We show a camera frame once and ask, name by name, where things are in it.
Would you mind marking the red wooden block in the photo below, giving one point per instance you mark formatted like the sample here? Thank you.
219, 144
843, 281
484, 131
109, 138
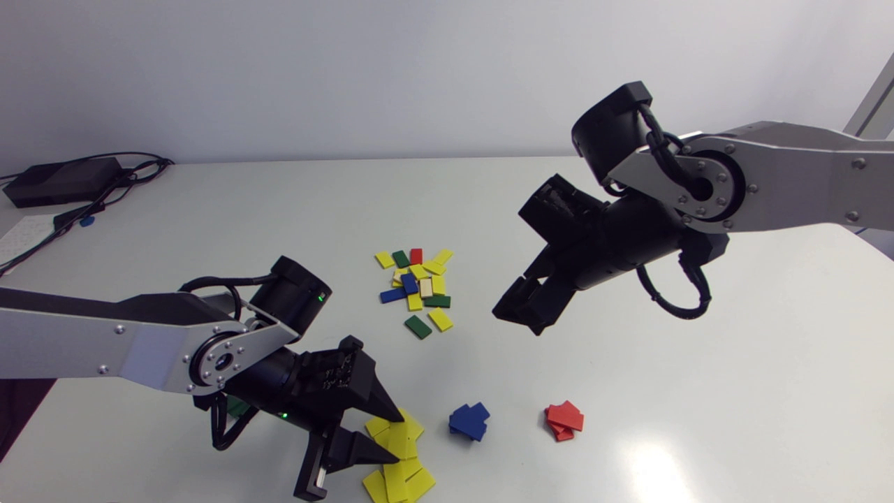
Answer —
416, 256

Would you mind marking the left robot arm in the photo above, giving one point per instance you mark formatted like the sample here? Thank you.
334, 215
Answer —
84, 335

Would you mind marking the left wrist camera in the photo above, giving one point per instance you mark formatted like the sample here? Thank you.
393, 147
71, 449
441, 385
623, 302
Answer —
339, 374

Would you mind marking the pile of red wooden blocks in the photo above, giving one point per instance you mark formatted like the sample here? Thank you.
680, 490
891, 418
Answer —
564, 419

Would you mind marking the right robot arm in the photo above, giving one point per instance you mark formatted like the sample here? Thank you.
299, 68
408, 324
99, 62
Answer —
789, 175

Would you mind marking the green wooden block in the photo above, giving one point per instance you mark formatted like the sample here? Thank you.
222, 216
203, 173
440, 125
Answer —
438, 302
418, 327
401, 259

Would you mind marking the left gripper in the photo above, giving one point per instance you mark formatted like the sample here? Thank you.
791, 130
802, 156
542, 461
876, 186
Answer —
312, 467

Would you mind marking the pile of blue wooden blocks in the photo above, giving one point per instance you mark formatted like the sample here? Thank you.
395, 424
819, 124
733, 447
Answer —
469, 421

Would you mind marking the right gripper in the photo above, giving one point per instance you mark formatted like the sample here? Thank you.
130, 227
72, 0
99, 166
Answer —
583, 262

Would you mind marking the pile of green wooden blocks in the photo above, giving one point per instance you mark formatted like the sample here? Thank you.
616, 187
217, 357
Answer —
238, 407

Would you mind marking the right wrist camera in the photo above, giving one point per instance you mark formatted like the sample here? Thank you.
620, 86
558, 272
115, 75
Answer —
559, 206

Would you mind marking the white paper sheet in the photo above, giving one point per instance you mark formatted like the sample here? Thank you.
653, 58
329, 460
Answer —
21, 236

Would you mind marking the yellow wooden block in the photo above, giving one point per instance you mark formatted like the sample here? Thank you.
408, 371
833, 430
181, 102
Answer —
399, 277
385, 260
418, 272
438, 284
415, 302
443, 256
434, 267
441, 319

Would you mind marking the dark mat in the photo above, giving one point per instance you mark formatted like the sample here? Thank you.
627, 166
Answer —
21, 412

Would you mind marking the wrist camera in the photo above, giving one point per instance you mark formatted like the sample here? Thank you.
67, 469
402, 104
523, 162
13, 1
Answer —
339, 374
559, 206

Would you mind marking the blue wooden block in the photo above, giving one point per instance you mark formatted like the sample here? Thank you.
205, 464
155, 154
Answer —
410, 283
392, 295

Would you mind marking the pile of yellow wooden blocks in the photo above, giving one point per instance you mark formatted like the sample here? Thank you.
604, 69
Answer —
399, 482

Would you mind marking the pale wooden block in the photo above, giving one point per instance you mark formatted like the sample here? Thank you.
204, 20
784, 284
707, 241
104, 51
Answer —
426, 288

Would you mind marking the black power brick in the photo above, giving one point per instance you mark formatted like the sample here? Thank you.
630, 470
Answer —
59, 181

